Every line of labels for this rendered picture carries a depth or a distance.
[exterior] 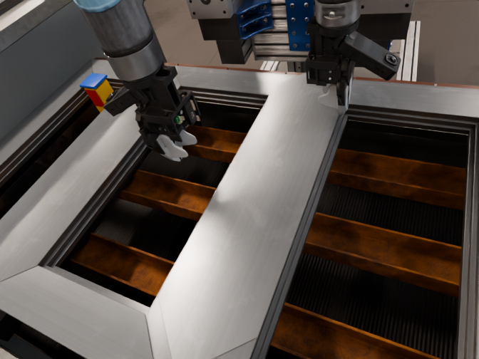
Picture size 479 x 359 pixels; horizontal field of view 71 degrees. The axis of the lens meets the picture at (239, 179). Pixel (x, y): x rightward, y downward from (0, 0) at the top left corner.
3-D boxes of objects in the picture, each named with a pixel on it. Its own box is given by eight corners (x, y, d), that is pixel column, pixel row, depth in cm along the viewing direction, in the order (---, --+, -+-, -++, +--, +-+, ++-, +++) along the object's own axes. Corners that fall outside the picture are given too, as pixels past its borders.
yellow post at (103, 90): (126, 137, 110) (96, 90, 96) (115, 135, 112) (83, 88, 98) (135, 127, 113) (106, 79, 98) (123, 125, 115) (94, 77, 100)
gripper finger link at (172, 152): (192, 175, 64) (175, 142, 57) (167, 169, 67) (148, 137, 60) (199, 164, 66) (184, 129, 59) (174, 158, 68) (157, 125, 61)
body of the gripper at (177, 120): (182, 146, 56) (154, 87, 47) (142, 139, 60) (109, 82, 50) (202, 116, 60) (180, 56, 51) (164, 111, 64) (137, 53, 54)
